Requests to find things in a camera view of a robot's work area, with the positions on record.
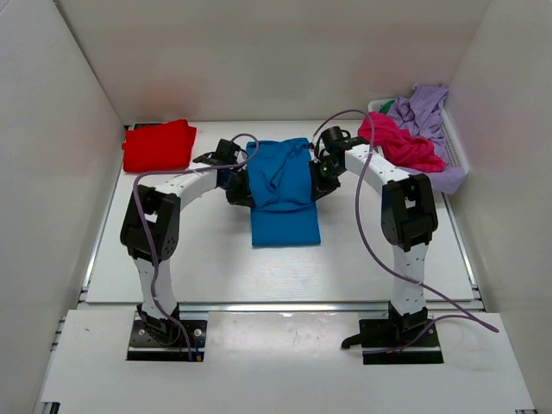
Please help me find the white plastic basket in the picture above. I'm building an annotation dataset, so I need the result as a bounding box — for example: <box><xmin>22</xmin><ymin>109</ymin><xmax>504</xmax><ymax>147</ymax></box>
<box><xmin>369</xmin><ymin>107</ymin><xmax>467</xmax><ymax>174</ymax></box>

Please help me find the aluminium table edge rail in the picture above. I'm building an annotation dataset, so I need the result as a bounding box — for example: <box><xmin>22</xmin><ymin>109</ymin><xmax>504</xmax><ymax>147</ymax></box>
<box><xmin>81</xmin><ymin>121</ymin><xmax>483</xmax><ymax>311</ymax></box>

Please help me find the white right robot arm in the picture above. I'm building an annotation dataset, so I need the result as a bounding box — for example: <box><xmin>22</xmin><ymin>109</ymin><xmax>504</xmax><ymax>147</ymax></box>
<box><xmin>310</xmin><ymin>127</ymin><xmax>438</xmax><ymax>346</ymax></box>

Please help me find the red folded t shirt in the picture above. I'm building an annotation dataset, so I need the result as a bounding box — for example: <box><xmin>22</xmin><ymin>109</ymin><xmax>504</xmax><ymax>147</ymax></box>
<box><xmin>122</xmin><ymin>119</ymin><xmax>197</xmax><ymax>173</ymax></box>

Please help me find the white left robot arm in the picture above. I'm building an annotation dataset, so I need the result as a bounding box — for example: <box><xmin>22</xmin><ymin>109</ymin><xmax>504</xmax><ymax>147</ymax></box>
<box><xmin>120</xmin><ymin>137</ymin><xmax>259</xmax><ymax>346</ymax></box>

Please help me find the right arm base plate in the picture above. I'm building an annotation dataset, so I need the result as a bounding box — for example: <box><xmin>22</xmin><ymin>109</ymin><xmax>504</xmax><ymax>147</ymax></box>
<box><xmin>341</xmin><ymin>317</ymin><xmax>444</xmax><ymax>366</ymax></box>

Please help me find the pink t shirt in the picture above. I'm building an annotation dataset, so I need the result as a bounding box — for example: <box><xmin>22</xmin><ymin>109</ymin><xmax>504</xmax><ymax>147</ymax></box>
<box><xmin>358</xmin><ymin>112</ymin><xmax>445</xmax><ymax>173</ymax></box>

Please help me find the blue t shirt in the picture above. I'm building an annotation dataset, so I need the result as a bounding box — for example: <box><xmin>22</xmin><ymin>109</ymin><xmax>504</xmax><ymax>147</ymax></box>
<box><xmin>246</xmin><ymin>137</ymin><xmax>321</xmax><ymax>248</ymax></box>

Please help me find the green t shirt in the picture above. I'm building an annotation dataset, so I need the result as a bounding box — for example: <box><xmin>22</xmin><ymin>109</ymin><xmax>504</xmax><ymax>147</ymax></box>
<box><xmin>379</xmin><ymin>100</ymin><xmax>394</xmax><ymax>114</ymax></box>

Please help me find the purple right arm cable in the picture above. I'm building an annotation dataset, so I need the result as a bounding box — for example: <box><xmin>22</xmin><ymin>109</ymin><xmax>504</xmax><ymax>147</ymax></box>
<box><xmin>310</xmin><ymin>108</ymin><xmax>500</xmax><ymax>356</ymax></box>

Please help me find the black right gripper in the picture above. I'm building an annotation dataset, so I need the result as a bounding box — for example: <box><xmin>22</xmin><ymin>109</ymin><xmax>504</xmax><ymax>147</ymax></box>
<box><xmin>308</xmin><ymin>160</ymin><xmax>345</xmax><ymax>202</ymax></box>

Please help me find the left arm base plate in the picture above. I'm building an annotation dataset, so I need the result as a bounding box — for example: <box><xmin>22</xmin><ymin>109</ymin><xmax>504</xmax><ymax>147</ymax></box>
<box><xmin>126</xmin><ymin>315</ymin><xmax>208</xmax><ymax>363</ymax></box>

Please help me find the lavender t shirt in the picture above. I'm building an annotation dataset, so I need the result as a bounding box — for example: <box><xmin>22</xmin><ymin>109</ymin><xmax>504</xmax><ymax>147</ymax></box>
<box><xmin>386</xmin><ymin>84</ymin><xmax>467</xmax><ymax>195</ymax></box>

